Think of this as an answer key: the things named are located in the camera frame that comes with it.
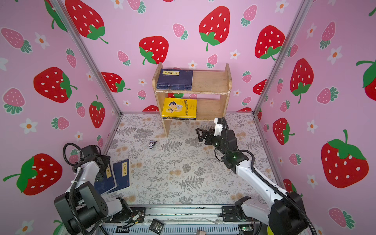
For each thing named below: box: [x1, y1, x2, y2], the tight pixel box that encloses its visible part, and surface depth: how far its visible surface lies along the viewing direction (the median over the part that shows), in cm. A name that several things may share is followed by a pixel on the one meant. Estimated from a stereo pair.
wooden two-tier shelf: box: [152, 62, 233, 138], surface depth 80 cm
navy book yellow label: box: [156, 84, 193, 91], surface depth 75 cm
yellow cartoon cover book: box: [161, 97, 198, 118], surface depth 90 cm
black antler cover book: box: [162, 117, 197, 121], surface depth 90 cm
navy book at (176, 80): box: [156, 68, 194, 91], surface depth 76 cm
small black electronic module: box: [148, 218, 165, 235], surface depth 71 cm
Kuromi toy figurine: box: [148, 140, 158, 150], surface depth 101 cm
